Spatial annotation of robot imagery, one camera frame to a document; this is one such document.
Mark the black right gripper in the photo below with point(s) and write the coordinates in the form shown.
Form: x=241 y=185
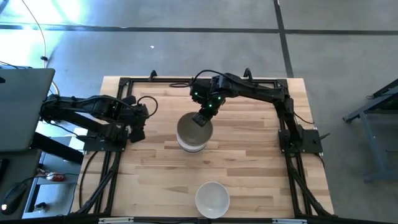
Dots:
x=213 y=104

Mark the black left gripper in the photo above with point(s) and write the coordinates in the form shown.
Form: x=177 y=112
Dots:
x=140 y=118

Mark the grey bowl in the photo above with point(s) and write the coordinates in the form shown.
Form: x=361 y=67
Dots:
x=192 y=133

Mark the ribbed white bowl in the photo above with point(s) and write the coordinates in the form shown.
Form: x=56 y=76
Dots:
x=184 y=147

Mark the plain white bowl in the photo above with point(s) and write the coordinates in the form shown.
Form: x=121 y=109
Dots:
x=213 y=200

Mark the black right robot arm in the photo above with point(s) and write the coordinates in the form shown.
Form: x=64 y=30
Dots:
x=255 y=90

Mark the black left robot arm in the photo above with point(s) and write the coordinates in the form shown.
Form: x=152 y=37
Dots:
x=93 y=107

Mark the white plate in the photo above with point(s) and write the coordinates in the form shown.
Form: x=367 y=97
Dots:
x=191 y=151

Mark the black clamp hook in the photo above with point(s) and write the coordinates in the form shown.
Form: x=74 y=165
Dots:
x=152 y=74
x=247 y=73

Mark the red and white object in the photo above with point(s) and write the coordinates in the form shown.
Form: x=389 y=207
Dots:
x=55 y=177

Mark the grey laptop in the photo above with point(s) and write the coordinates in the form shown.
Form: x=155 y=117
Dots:
x=25 y=109

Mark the dark grey desk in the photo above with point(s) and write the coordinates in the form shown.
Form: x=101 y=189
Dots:
x=18 y=168

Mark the black computer mouse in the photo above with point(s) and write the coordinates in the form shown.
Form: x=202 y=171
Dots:
x=14 y=197

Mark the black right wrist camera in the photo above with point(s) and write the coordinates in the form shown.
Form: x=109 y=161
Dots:
x=197 y=91

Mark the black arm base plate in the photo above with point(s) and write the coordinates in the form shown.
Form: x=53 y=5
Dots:
x=311 y=141
x=93 y=143

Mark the black aluminium table frame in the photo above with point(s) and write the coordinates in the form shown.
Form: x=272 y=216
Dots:
x=161 y=79

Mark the black corner bracket plate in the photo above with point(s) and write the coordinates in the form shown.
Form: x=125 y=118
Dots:
x=283 y=82
x=124 y=81

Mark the silver bracket plate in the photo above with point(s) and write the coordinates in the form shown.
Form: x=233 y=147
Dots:
x=115 y=220
x=289 y=221

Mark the blue-grey metal cart frame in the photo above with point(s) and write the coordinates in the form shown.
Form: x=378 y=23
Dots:
x=370 y=124

